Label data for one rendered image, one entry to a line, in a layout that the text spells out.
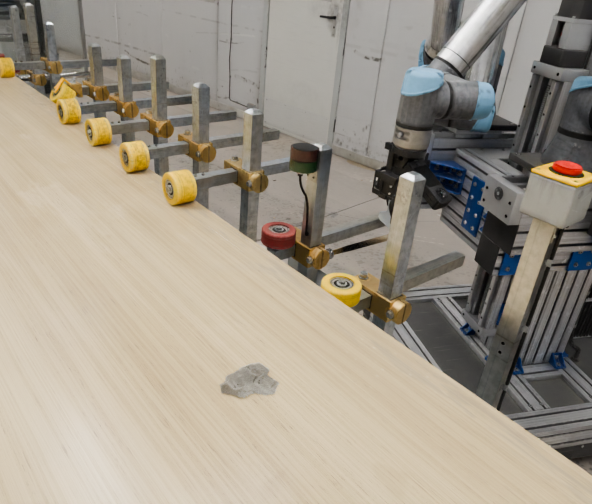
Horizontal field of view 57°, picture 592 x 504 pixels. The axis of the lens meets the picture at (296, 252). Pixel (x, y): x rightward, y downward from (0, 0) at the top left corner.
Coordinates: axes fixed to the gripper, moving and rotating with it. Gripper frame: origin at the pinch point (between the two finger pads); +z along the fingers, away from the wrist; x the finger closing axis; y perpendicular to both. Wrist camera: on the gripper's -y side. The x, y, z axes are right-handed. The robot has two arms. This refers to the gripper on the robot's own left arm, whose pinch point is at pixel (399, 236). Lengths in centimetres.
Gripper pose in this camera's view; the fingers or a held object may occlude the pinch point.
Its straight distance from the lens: 121.9
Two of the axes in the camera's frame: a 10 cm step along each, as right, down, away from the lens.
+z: -0.9, 8.7, 4.8
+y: -6.3, -4.2, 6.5
